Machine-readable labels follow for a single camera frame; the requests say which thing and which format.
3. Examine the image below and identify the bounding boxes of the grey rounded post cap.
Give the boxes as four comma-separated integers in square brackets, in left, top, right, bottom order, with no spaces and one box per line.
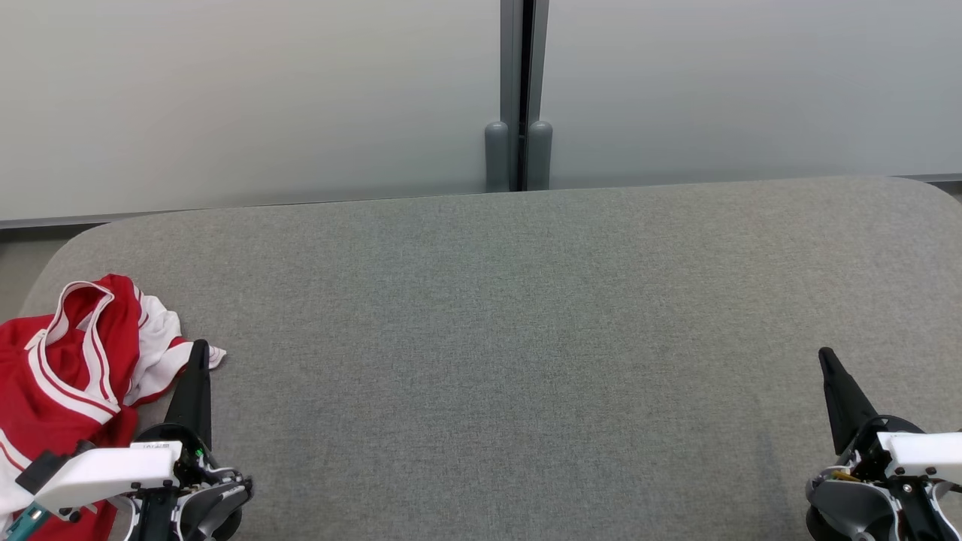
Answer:
[528,120,554,191]
[485,120,510,194]

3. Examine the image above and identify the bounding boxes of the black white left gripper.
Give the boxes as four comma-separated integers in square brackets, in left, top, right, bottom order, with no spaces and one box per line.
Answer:
[34,340,215,513]

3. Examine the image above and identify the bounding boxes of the grey metal partition post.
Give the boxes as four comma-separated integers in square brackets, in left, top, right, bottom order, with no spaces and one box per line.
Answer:
[500,0,549,192]

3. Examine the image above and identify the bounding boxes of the red white basketball jersey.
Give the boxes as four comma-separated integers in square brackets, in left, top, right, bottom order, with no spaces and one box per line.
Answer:
[0,274,226,452]

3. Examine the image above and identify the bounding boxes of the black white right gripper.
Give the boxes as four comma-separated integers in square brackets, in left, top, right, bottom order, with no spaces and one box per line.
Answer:
[818,347,962,482]

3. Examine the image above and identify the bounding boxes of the frosted white partition panel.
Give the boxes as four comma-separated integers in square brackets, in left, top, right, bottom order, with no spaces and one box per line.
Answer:
[0,0,503,230]
[537,0,962,190]

